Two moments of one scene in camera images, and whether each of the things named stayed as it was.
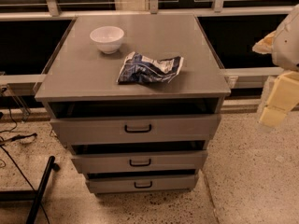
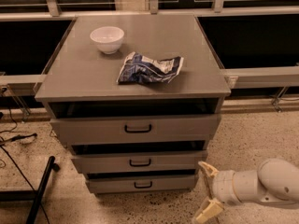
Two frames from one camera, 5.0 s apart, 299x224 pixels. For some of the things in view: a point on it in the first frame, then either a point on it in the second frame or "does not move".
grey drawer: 123,161 does not move
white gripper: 288,46 → 222,187
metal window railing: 239,78 does not move
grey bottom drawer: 141,182 does not move
